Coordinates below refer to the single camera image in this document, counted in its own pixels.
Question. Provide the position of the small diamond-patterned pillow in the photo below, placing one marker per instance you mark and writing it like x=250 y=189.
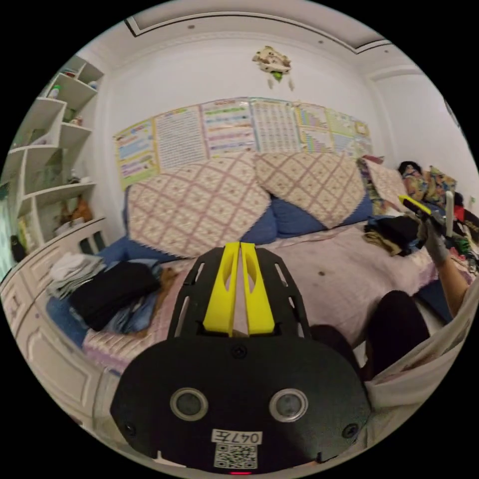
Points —
x=385 y=183

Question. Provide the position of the heap of colourful clothes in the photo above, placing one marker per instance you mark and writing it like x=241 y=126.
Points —
x=434 y=187

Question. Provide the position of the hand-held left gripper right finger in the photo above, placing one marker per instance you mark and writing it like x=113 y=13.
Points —
x=260 y=303

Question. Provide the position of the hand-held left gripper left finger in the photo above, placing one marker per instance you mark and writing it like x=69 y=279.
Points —
x=220 y=299

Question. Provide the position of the large diamond-patterned pillow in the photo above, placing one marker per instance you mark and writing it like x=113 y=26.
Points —
x=194 y=209
x=318 y=183

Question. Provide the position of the beige wall clock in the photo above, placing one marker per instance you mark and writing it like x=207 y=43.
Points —
x=272 y=61

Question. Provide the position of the pile of dark clothes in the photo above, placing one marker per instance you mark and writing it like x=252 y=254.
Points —
x=393 y=232

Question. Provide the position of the bed with pink sheet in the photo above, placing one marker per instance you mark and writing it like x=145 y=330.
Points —
x=336 y=277

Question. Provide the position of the person's body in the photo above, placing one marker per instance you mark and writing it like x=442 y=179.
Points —
x=419 y=366

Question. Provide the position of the person's right hand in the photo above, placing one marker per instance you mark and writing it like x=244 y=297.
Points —
x=437 y=247

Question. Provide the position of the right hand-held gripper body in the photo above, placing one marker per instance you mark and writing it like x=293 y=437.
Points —
x=433 y=224

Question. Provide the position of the white wall shelf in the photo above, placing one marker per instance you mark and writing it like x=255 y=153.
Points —
x=48 y=161

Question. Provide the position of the pile of folded clothes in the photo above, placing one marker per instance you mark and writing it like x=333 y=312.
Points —
x=112 y=292

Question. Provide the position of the person's right forearm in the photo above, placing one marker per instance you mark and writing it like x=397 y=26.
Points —
x=453 y=284

